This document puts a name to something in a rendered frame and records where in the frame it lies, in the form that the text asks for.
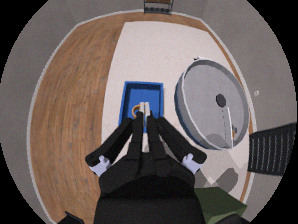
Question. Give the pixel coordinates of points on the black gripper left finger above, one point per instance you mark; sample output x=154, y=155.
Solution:
x=100, y=159

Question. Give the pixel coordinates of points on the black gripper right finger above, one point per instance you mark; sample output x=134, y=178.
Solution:
x=189, y=156

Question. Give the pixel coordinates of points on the blue shallow tray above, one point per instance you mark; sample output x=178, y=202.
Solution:
x=135, y=92

